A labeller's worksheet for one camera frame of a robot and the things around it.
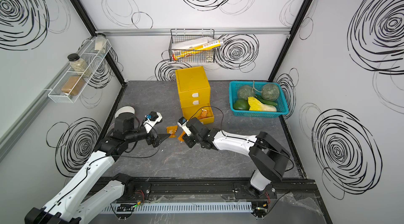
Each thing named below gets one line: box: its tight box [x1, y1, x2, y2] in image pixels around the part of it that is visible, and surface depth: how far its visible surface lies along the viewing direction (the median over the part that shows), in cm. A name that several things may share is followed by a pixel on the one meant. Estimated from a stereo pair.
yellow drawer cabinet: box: [175, 66, 215, 125], surface depth 94 cm
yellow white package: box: [171, 36, 225, 61], surface depth 88 cm
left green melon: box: [237, 85, 256, 101], surface depth 102 cm
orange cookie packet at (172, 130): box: [166, 125, 179, 138], surface depth 96 cm
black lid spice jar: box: [67, 53, 93, 78], surface depth 73 cm
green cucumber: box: [254, 94, 278, 107], surface depth 100 cm
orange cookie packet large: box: [177, 130, 187, 142], surface depth 86 cm
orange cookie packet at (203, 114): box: [198, 108, 208, 120], surface depth 101 cm
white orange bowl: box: [114, 106, 136, 119], surface depth 101 cm
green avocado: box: [233, 98, 250, 111], surface depth 98 cm
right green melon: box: [261, 83, 280, 101], surface depth 101 cm
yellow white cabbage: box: [247, 96, 277, 112], surface depth 98 cm
